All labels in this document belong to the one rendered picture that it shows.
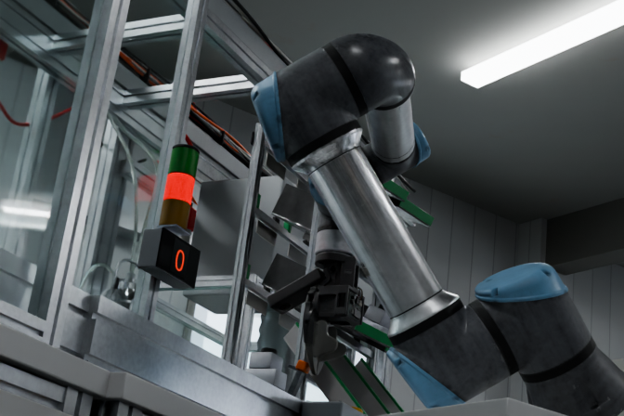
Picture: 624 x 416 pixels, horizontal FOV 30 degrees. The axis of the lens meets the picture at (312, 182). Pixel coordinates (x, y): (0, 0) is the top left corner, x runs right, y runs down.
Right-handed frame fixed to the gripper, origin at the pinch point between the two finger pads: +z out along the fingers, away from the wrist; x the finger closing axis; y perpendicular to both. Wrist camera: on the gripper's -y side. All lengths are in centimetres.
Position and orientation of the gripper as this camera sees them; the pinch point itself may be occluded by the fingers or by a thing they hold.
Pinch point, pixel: (312, 367)
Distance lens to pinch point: 206.3
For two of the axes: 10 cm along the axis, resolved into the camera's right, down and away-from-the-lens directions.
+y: 8.9, -0.7, -4.5
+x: 4.4, 3.9, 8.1
